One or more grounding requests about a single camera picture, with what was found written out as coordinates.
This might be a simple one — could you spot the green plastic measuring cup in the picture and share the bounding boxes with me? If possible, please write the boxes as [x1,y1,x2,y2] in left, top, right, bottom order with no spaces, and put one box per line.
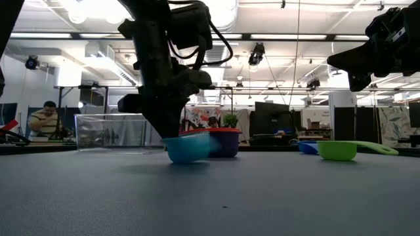
[317,140,400,162]

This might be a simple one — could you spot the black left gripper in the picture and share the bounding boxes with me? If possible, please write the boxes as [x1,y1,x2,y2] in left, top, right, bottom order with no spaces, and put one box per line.
[117,64,214,139]

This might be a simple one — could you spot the colourful wall poster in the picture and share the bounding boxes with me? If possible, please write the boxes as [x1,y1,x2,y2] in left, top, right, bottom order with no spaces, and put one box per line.
[185,107,221,132]

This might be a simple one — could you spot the silver ventilation duct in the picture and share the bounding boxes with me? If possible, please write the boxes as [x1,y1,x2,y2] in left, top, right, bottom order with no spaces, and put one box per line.
[209,0,240,68]

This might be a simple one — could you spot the thin hanging cable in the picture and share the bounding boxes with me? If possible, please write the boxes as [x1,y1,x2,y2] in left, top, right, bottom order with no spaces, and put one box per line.
[287,0,301,108]

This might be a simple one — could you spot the cardboard box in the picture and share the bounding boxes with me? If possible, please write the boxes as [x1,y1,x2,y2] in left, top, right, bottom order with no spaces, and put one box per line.
[306,117,324,130]

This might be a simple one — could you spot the red plastic measuring cup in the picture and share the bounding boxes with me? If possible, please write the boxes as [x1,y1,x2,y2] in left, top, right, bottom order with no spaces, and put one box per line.
[179,127,243,133]

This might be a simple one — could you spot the black curved cable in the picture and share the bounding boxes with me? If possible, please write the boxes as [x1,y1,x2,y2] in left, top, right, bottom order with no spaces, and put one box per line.
[0,128,31,145]

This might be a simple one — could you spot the clear plastic basket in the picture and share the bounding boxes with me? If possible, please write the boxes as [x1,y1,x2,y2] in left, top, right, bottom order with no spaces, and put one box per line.
[73,113,165,154]

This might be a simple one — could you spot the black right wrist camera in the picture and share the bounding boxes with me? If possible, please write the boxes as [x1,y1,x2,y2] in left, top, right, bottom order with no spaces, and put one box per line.
[366,5,411,42]

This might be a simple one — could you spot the blue plastic measuring cup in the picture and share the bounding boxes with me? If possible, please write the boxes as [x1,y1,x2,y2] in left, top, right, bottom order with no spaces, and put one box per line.
[297,140,320,155]

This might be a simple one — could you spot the leaf print curtain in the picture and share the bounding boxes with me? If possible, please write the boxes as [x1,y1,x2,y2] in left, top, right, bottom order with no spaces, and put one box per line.
[378,107,411,148]

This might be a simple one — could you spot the purple plastic measuring cup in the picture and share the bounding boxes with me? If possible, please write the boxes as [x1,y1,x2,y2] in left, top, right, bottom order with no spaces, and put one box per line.
[208,132,241,159]

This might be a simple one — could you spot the black partition panel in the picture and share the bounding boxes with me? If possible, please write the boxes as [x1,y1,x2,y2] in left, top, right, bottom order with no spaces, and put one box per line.
[333,106,378,148]

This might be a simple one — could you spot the long ceiling light bar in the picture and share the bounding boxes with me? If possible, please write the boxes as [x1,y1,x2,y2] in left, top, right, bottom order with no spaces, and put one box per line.
[9,31,371,43]

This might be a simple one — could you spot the black left camera cable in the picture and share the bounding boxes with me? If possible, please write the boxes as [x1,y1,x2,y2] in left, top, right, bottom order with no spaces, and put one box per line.
[167,0,234,68]

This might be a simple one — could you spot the red flat object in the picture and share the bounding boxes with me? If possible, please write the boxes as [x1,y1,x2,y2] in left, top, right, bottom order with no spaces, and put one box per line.
[0,119,20,134]

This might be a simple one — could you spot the green potted plant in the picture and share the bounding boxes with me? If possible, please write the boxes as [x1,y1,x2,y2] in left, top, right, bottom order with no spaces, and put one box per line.
[222,113,239,129]

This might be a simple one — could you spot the teal plastic measuring cup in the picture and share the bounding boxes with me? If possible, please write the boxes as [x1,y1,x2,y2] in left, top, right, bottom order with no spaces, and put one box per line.
[162,132,220,165]

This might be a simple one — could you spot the black metal frame stand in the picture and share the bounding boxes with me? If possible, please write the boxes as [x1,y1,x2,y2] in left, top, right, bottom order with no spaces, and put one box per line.
[54,84,110,142]
[196,85,234,115]

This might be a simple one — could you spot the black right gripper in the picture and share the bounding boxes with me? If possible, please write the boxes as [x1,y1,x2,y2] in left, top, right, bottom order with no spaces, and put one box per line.
[327,3,420,92]

